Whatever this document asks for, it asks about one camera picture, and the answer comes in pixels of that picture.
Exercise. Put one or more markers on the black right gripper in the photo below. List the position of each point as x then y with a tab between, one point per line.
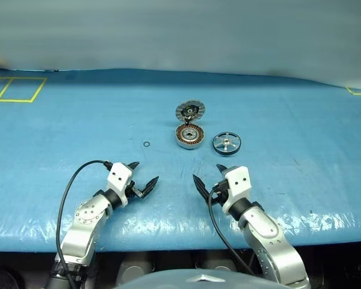
221	192

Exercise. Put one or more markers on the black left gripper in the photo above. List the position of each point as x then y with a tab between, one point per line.
131	189

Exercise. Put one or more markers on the silver motor stator copper windings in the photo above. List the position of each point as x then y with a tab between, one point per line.
189	138

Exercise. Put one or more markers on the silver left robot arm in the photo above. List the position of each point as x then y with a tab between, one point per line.
84	222

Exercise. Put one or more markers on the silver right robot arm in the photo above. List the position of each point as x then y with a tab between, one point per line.
270	241

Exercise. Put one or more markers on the black silver spoked motor rotor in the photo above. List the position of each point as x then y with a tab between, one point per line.
227	144

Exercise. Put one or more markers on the silver motor rotor disc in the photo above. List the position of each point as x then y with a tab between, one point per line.
195	111

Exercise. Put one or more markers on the blue plastic table cover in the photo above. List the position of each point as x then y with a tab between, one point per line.
78	135

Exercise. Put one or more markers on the dark rounded grey shape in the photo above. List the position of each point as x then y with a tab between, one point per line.
135	266
213	262

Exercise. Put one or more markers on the grey robot torso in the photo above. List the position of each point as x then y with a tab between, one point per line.
180	280

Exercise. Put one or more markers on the yellow tape double square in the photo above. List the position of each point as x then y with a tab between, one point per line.
36	90

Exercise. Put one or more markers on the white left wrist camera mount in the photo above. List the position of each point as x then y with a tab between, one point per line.
118	177

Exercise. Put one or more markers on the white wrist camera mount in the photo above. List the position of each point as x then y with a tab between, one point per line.
118	177
237	183

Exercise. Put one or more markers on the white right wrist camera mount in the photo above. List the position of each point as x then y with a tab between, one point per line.
237	183

